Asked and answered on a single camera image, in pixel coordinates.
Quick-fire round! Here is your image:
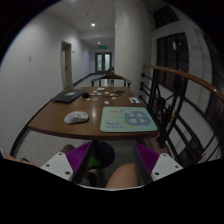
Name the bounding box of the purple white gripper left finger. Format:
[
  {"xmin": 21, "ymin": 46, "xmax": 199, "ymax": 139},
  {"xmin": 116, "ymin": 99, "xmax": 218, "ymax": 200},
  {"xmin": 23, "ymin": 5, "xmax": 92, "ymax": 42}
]
[{"xmin": 42, "ymin": 142, "xmax": 92, "ymax": 184}]

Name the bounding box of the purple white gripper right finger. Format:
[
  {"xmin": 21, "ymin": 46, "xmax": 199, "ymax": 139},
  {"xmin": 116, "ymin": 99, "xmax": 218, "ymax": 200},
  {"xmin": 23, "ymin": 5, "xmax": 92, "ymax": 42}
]
[{"xmin": 133, "ymin": 143, "xmax": 182, "ymax": 185}]

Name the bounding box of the white computer mouse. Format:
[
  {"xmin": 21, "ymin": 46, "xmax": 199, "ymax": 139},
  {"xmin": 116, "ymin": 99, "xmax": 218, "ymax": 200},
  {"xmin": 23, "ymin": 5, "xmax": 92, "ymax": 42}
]
[{"xmin": 64, "ymin": 111, "xmax": 89, "ymax": 124}]

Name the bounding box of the green mouse pad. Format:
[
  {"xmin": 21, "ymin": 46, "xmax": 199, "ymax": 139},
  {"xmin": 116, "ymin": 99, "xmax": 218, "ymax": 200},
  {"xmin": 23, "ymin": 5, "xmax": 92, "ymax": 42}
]
[{"xmin": 100, "ymin": 107, "xmax": 158, "ymax": 133}]

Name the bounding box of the person's knee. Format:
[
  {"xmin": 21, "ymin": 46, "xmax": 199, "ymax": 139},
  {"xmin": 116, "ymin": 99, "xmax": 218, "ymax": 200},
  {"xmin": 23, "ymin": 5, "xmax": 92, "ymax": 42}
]
[{"xmin": 106, "ymin": 163, "xmax": 140, "ymax": 189}]

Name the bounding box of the black metal railing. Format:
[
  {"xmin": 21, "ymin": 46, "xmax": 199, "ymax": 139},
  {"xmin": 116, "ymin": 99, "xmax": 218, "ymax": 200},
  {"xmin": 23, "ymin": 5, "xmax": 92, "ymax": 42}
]
[{"xmin": 139, "ymin": 68, "xmax": 224, "ymax": 166}]

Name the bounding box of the white card booklet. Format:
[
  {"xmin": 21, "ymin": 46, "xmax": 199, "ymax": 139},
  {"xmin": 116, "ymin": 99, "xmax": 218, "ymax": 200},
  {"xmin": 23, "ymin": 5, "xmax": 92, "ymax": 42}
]
[{"xmin": 129, "ymin": 97, "xmax": 140, "ymax": 104}]

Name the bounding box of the black laptop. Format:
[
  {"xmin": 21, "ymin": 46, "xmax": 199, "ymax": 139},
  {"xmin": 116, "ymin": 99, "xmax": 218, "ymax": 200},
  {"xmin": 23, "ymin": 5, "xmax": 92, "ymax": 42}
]
[{"xmin": 53, "ymin": 89, "xmax": 85, "ymax": 103}]

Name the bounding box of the small black box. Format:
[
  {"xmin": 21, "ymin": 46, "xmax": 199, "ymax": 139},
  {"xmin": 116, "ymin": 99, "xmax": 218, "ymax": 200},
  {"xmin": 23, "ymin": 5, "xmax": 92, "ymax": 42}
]
[{"xmin": 82, "ymin": 92, "xmax": 90, "ymax": 98}]

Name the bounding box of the wooden chair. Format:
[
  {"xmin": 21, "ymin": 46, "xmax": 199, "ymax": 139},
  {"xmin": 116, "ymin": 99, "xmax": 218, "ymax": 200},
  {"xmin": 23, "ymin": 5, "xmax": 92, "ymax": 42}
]
[{"xmin": 91, "ymin": 73, "xmax": 132, "ymax": 88}]

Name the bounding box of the wooden stair handrail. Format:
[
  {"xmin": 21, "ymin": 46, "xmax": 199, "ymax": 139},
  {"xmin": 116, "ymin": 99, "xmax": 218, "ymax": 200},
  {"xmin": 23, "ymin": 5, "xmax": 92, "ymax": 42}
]
[{"xmin": 143, "ymin": 64, "xmax": 224, "ymax": 104}]

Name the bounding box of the glass double door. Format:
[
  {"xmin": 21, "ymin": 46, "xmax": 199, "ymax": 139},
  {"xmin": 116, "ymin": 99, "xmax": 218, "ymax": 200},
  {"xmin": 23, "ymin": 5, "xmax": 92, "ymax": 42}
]
[{"xmin": 95, "ymin": 52, "xmax": 112, "ymax": 74}]

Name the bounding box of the side door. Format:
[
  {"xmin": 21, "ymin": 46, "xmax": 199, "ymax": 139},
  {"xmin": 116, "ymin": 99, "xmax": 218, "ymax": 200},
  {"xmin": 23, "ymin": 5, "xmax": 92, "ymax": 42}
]
[{"xmin": 61, "ymin": 41, "xmax": 73, "ymax": 89}]

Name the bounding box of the black table pedestal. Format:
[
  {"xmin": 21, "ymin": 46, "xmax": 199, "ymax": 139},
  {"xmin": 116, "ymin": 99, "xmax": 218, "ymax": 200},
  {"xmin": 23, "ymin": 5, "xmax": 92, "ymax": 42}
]
[{"xmin": 88, "ymin": 140, "xmax": 115, "ymax": 169}]

